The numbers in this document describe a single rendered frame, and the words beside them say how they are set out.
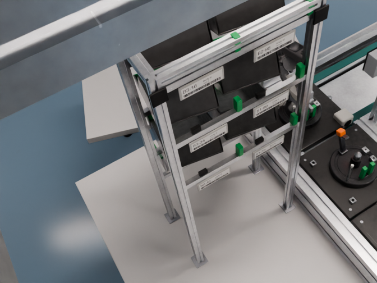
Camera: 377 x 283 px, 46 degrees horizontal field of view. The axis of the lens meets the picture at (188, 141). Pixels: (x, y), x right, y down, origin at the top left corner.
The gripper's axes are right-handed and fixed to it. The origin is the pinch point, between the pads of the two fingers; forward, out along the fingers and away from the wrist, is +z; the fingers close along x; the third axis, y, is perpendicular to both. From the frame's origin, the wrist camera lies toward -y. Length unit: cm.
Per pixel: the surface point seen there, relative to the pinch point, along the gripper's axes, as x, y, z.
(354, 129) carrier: -9.7, -4.3, 17.1
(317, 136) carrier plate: 1.3, -1.1, 14.4
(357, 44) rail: -37.0, 18.3, -0.8
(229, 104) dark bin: 28.2, -12.5, -11.3
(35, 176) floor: 99, 151, 13
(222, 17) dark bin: 36, -48, -35
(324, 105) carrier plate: -8.6, 5.5, 8.8
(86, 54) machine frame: 65, -106, -39
